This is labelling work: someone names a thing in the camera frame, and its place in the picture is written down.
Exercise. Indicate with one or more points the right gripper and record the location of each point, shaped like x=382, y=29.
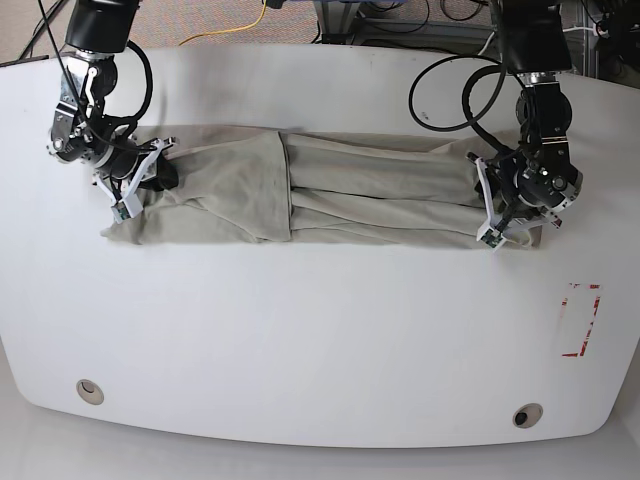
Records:
x=118, y=171

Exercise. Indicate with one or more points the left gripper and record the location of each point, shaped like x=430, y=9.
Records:
x=507, y=213

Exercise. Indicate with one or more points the beige t-shirt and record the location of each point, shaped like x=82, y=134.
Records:
x=256, y=185

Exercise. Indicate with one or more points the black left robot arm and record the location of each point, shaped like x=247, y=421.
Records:
x=529, y=185

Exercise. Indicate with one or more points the red tape marking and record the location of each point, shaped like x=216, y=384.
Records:
x=577, y=317

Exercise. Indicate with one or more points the right table grommet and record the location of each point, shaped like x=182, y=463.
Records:
x=527, y=416

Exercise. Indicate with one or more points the table grommet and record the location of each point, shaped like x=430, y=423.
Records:
x=90, y=392
x=527, y=416

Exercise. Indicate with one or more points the left table grommet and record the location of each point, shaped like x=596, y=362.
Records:
x=90, y=392

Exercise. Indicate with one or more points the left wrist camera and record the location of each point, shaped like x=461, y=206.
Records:
x=490, y=236

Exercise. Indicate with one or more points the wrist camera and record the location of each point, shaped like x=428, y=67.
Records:
x=490, y=236
x=126, y=208

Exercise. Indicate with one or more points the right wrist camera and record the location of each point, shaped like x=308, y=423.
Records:
x=126, y=208

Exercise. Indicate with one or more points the aluminium table leg frame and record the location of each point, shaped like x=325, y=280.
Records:
x=342, y=22

